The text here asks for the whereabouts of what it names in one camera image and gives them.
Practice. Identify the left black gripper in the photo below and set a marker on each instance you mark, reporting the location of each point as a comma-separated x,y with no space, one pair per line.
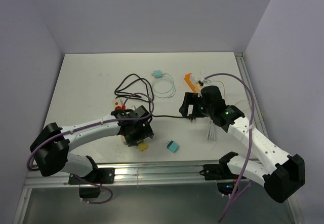
146,132

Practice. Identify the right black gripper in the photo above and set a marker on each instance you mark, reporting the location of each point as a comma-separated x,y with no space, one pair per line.
191,98

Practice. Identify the yellow olive charger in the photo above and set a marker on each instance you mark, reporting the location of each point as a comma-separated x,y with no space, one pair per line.
142,146

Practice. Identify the white dual usb charger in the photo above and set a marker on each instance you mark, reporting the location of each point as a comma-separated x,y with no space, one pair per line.
194,79

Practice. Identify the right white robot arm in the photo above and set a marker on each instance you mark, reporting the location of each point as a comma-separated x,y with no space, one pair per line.
280,173

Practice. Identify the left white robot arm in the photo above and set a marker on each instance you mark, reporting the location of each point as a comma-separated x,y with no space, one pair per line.
52,149

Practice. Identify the orange power strip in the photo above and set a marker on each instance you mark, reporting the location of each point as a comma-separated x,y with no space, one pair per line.
195,89

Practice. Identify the beige red power strip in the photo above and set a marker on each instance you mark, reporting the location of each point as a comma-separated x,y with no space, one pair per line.
117,104

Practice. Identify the dark teal charger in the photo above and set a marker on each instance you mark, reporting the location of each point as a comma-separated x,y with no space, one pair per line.
172,146

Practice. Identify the light teal charger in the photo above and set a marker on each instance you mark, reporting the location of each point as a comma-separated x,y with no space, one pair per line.
157,74

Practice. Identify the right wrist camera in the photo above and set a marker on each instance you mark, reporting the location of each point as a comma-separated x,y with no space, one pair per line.
204,82

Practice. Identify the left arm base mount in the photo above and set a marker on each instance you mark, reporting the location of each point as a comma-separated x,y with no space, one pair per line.
96,179

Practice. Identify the aluminium front rail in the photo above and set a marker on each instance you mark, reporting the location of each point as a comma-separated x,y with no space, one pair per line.
149,173

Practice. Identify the aluminium rail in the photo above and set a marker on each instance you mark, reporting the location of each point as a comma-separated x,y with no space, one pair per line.
258,115
149,173

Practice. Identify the aluminium right rail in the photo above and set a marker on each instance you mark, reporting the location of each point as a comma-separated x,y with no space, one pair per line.
258,115

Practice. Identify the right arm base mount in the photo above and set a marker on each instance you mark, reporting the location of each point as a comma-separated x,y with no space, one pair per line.
225,179

